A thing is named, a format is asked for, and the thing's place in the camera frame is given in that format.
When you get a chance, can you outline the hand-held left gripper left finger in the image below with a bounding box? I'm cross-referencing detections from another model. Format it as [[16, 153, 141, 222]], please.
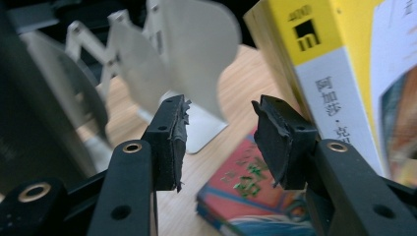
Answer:
[[88, 93, 192, 236]]

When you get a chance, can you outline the yellow book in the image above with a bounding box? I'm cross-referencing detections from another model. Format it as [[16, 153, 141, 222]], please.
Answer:
[[243, 0, 417, 189]]

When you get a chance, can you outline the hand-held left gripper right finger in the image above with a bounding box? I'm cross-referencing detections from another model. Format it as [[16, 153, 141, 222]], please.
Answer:
[[251, 94, 417, 236]]

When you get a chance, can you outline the black book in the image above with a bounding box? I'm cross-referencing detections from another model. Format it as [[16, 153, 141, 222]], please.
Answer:
[[0, 0, 109, 195]]

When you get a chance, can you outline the expandable metal bookend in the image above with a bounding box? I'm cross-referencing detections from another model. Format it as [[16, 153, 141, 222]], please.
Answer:
[[19, 0, 243, 175]]

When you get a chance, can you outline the blue book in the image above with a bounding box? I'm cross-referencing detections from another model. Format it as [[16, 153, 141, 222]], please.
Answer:
[[196, 204, 238, 236]]

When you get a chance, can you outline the red illustrated book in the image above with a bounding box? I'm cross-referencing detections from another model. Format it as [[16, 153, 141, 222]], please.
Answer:
[[196, 128, 319, 236]]

